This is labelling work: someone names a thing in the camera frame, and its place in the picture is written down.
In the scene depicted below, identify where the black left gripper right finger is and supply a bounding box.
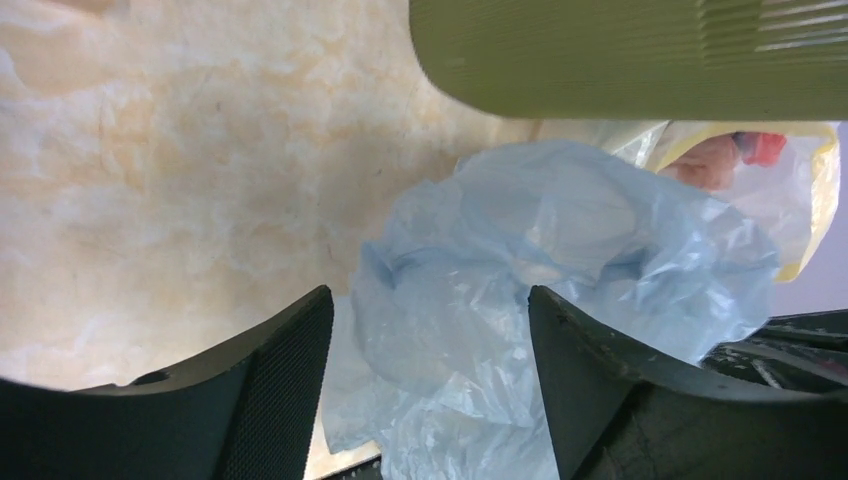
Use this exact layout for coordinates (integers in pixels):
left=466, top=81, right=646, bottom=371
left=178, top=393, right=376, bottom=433
left=529, top=286, right=847, bottom=479

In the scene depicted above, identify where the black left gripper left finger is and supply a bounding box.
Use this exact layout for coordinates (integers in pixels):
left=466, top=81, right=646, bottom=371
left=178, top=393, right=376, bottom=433
left=1, top=286, right=334, bottom=479

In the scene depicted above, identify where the light blue trash bag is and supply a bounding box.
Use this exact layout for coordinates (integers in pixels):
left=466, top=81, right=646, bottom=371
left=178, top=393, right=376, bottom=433
left=319, top=139, right=782, bottom=480

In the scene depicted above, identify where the green plastic trash bin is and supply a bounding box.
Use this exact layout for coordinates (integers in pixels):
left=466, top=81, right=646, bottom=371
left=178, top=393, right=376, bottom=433
left=409, top=0, right=847, bottom=121

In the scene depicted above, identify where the clear yellow-banded plastic bag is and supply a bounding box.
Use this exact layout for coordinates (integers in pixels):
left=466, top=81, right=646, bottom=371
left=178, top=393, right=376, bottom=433
left=531, top=120, right=841, bottom=282

